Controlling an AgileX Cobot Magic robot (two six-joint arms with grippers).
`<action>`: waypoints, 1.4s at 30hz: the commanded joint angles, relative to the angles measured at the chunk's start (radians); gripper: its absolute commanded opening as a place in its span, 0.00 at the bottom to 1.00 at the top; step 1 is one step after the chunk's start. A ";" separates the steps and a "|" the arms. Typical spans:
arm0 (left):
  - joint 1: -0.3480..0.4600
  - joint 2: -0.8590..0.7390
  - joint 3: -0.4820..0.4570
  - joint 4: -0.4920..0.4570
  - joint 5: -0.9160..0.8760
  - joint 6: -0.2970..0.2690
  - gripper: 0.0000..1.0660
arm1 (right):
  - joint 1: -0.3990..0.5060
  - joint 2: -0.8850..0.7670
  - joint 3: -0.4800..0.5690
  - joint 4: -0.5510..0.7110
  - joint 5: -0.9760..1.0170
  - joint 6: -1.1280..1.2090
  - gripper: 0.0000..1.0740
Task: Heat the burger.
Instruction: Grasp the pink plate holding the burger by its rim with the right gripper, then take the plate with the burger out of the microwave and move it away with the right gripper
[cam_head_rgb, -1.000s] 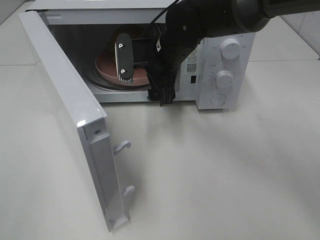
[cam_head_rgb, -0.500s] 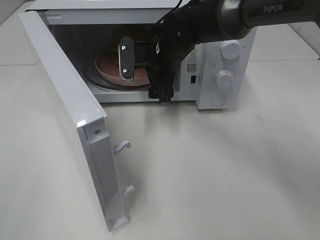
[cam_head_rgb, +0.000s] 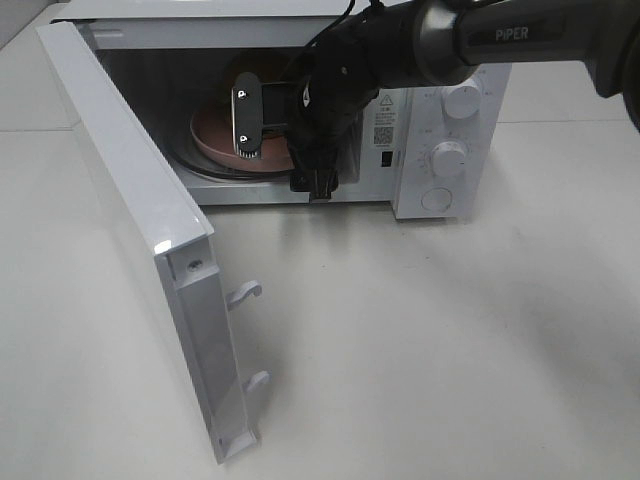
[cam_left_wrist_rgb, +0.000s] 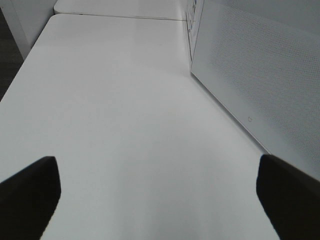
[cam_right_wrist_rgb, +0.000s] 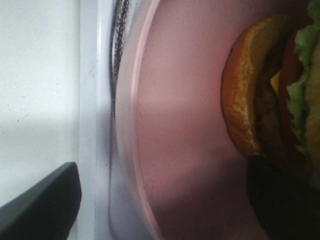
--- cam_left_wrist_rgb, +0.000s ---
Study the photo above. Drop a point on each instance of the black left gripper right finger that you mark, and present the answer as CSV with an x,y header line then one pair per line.
x,y
290,199

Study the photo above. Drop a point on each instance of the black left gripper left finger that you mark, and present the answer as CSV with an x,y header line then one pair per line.
x,y
28,200

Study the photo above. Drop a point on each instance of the white microwave door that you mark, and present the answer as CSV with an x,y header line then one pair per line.
x,y
261,60

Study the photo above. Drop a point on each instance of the white microwave oven body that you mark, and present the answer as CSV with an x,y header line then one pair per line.
x,y
193,17

